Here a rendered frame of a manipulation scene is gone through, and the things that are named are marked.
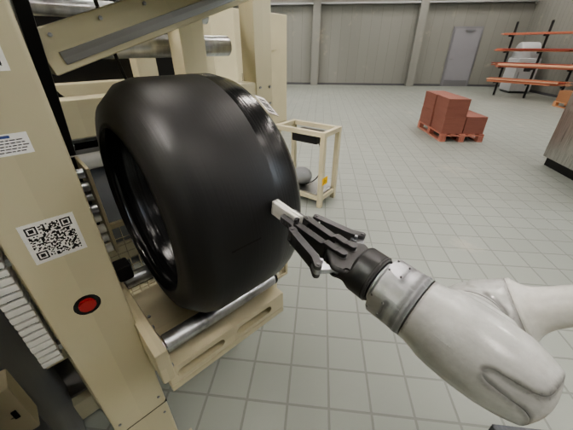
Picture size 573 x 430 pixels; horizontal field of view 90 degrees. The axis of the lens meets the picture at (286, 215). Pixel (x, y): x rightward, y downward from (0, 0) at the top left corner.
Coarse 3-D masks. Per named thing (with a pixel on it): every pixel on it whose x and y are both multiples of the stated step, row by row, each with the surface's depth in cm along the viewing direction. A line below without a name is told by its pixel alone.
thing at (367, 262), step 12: (348, 252) 45; (360, 252) 46; (372, 252) 42; (336, 264) 43; (348, 264) 43; (360, 264) 41; (372, 264) 40; (384, 264) 40; (336, 276) 43; (348, 276) 42; (360, 276) 40; (372, 276) 40; (348, 288) 43; (360, 288) 41
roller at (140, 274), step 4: (140, 268) 87; (144, 268) 87; (136, 272) 85; (140, 272) 86; (144, 272) 86; (148, 272) 87; (136, 276) 85; (140, 276) 85; (144, 276) 86; (148, 276) 87; (152, 276) 88; (128, 280) 84; (132, 280) 84; (136, 280) 85; (140, 280) 86; (144, 280) 87; (128, 284) 83; (132, 284) 84; (136, 284) 86; (128, 288) 85
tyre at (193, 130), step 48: (144, 96) 50; (192, 96) 52; (240, 96) 58; (144, 144) 47; (192, 144) 47; (240, 144) 52; (144, 192) 90; (192, 192) 47; (240, 192) 51; (288, 192) 58; (144, 240) 87; (192, 240) 49; (240, 240) 52; (192, 288) 56; (240, 288) 60
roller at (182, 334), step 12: (276, 276) 85; (264, 288) 83; (240, 300) 78; (204, 312) 72; (216, 312) 73; (228, 312) 75; (180, 324) 69; (192, 324) 70; (204, 324) 71; (168, 336) 66; (180, 336) 67; (192, 336) 70
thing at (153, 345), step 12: (132, 300) 72; (132, 312) 69; (144, 324) 66; (144, 336) 63; (156, 336) 63; (144, 348) 70; (156, 348) 61; (168, 348) 63; (156, 360) 60; (168, 360) 62; (168, 372) 63
